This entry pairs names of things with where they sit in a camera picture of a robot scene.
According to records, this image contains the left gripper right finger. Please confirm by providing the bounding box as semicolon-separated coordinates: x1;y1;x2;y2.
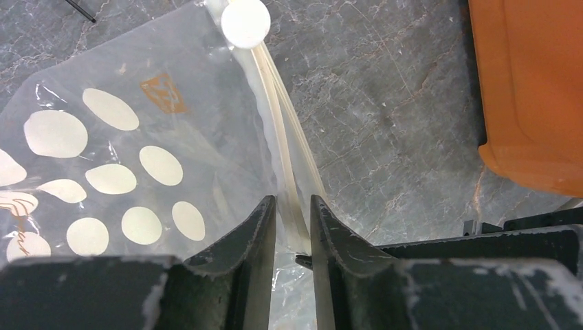
296;195;582;329

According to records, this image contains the orange plastic food bin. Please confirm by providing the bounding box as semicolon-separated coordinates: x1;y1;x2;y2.
469;1;582;197

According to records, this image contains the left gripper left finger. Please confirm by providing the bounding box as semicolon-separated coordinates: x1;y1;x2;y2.
1;195;276;329

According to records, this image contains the silver microphone on tripod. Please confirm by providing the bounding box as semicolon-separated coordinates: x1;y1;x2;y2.
65;0;96;23

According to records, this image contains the clear dotted zip top bag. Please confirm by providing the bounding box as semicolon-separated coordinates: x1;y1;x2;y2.
1;1;324;329

